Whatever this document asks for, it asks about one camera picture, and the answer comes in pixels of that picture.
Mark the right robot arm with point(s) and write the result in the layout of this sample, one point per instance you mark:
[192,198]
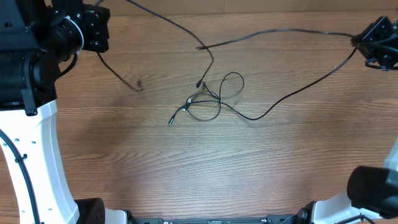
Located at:
[371,192]

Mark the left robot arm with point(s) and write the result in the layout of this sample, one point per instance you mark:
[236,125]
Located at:
[35,39]

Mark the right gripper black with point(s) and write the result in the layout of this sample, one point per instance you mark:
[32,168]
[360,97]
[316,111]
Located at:
[376,28]

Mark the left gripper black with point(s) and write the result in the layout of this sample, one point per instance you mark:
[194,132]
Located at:
[94,20]

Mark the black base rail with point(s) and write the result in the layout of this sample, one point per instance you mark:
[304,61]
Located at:
[270,219]

